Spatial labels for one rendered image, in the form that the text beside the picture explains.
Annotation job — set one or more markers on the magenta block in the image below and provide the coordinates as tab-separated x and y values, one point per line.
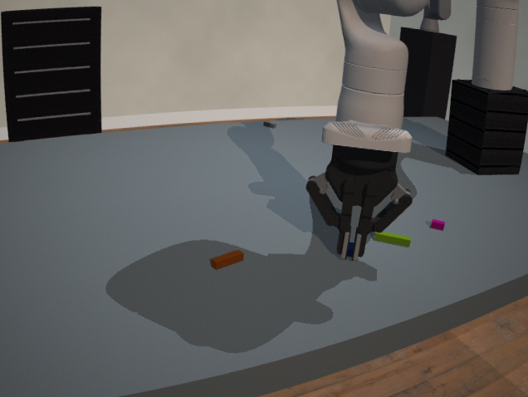
437	224

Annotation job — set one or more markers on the lime green rod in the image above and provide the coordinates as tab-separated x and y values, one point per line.
393	238

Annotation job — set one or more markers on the orange rod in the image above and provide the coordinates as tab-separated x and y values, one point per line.
227	259

